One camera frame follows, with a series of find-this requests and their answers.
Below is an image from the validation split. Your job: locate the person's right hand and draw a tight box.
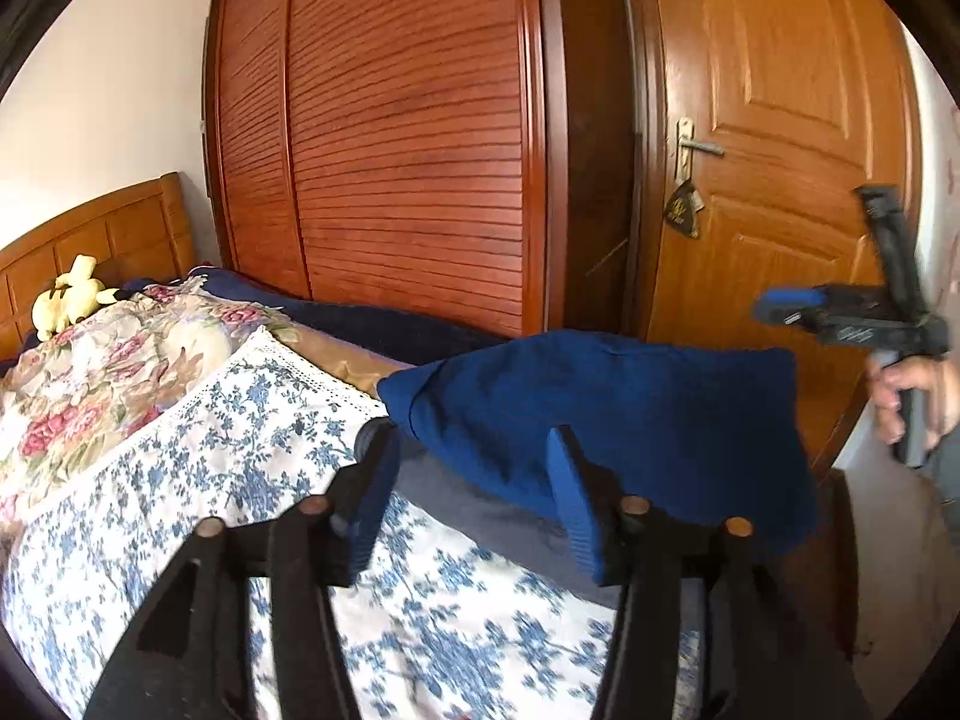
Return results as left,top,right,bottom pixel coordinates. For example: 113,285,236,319
862,352,960,447

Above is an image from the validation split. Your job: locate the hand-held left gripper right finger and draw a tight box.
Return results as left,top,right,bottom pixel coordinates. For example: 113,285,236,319
546,426,871,720

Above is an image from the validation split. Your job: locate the blue floral bedsheet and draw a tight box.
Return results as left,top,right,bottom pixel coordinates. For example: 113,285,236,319
0,326,702,720

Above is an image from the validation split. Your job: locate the wooden louvered wardrobe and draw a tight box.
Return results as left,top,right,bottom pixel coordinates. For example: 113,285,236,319
202,0,646,342

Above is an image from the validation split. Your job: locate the brass door handle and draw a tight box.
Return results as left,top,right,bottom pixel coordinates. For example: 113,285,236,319
675,118,726,185

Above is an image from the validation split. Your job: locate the dark hanging key pouch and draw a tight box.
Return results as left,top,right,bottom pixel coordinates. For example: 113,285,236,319
662,180,706,239

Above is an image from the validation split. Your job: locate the pink floral quilt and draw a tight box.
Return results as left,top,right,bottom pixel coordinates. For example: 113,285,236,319
0,281,297,526

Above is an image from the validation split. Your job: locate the wooden room door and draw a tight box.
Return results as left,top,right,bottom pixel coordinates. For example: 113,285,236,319
622,0,923,481

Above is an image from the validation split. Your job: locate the tan bed sheet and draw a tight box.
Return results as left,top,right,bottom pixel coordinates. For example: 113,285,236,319
289,319,395,400

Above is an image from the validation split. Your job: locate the wooden bed headboard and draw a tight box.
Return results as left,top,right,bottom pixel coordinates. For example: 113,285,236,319
0,172,197,365

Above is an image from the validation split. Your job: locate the blue suit jacket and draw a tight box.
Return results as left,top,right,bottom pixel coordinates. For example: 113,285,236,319
376,330,820,552

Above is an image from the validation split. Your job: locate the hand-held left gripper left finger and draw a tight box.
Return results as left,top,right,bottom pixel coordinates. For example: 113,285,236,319
82,420,402,720

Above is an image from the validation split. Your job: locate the yellow plush toy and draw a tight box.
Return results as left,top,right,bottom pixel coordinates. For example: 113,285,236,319
31,255,119,341

